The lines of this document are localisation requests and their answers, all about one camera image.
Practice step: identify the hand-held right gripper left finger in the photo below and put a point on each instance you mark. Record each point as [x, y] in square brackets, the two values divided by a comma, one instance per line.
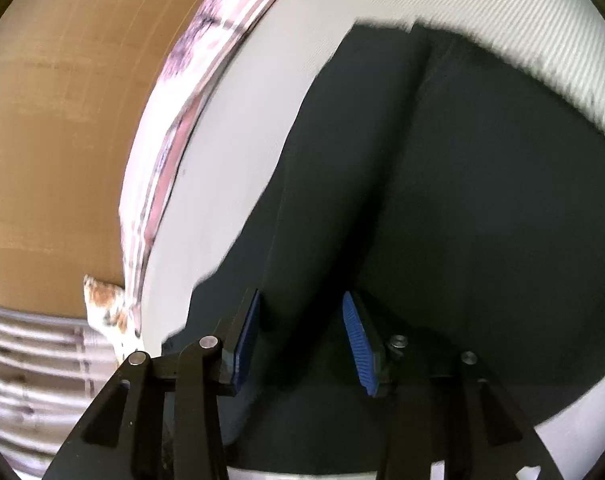
[245, 341]

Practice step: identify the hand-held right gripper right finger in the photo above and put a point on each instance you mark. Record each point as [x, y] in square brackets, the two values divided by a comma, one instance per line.
[360, 351]

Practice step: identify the black pants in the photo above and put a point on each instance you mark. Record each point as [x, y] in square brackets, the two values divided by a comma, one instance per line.
[407, 185]

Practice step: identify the orange patterned cloth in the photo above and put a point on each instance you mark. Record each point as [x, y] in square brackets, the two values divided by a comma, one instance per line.
[105, 306]

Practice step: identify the pale striped cloth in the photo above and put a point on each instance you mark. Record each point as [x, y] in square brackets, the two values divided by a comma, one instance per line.
[27, 385]

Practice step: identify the white textured mattress pad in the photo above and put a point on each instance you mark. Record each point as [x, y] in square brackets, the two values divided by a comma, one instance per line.
[262, 110]

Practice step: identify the pink striped bedding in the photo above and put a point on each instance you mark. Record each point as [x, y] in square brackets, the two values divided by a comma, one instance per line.
[182, 110]

